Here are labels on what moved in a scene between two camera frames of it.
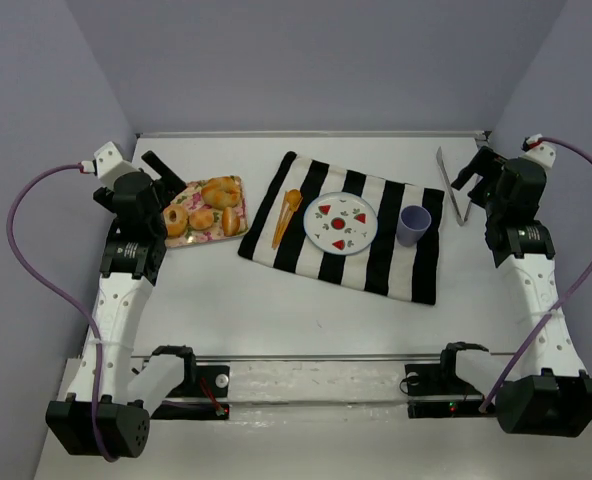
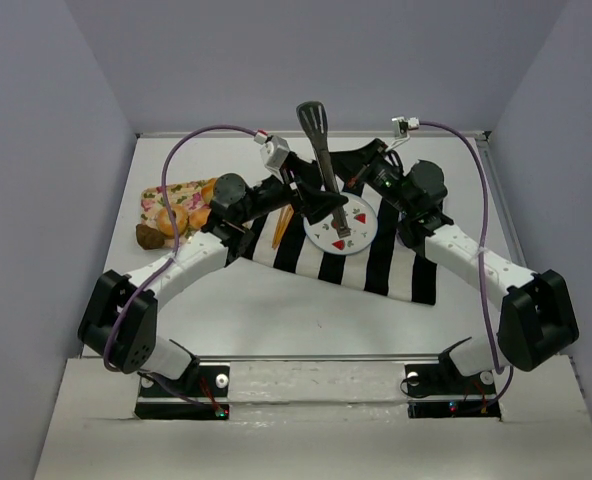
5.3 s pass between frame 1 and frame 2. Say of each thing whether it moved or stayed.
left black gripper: moved
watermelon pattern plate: stayed
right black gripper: moved
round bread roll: stayed
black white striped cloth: stayed
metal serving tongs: moved
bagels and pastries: stayed
